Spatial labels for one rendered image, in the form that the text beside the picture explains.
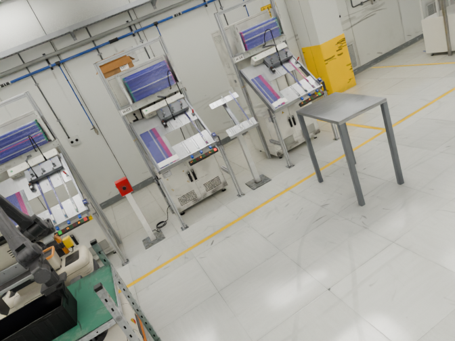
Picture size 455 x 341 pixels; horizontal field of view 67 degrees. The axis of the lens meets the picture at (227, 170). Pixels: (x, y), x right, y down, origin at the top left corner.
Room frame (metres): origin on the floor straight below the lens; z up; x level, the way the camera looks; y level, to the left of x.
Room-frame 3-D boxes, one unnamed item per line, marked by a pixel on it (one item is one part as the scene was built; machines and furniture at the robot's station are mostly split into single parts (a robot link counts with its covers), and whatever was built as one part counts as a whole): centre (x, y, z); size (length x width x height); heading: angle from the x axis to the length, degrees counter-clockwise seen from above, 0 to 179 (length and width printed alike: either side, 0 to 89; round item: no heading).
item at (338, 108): (2.85, -1.10, 0.40); 0.70 x 0.45 x 0.80; 9
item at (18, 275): (1.64, 1.23, 0.99); 0.28 x 0.16 x 0.22; 106
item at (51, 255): (2.03, 1.34, 0.87); 0.23 x 0.15 x 0.11; 106
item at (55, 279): (1.25, 0.83, 1.15); 0.10 x 0.07 x 0.07; 106
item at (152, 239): (3.42, 1.06, 0.39); 0.24 x 0.24 x 0.78; 16
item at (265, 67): (4.29, -0.97, 0.65); 1.01 x 0.73 x 1.29; 16
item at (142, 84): (3.97, 0.40, 1.52); 0.51 x 0.13 x 0.27; 106
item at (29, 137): (3.70, 1.89, 0.95); 1.35 x 0.82 x 1.90; 16
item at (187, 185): (4.07, 0.49, 0.31); 0.70 x 0.65 x 0.62; 106
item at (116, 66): (4.22, 0.58, 1.82); 0.68 x 0.30 x 0.20; 106
